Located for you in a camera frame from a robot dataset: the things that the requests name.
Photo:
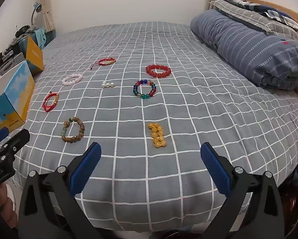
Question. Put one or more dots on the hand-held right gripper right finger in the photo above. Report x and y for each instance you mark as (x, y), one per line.
(215, 169)

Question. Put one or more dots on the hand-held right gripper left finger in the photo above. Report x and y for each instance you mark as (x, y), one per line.
(85, 171)

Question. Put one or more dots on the blue and yellow cardboard box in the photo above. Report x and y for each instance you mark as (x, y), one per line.
(14, 89)

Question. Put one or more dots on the person's left hand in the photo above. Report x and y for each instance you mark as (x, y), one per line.
(3, 206)

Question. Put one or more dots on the bed with grey checked sheet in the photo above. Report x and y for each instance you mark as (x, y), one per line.
(188, 119)

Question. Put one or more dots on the grey suitcase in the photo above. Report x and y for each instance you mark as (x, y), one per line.
(10, 63)

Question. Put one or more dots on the teal suitcase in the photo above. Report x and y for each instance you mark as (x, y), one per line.
(23, 46)

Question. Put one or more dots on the teal cloth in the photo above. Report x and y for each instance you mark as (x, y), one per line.
(40, 37)

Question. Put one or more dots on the black bag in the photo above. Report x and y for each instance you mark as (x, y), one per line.
(23, 29)

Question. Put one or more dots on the folded blue striped quilt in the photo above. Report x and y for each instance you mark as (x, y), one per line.
(238, 42)

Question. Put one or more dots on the blue desk lamp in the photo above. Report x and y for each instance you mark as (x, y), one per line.
(37, 7)

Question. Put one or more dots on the dark patterned pillow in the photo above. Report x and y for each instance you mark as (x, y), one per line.
(236, 0)

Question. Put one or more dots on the wooden headboard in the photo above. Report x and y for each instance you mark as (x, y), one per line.
(283, 8)

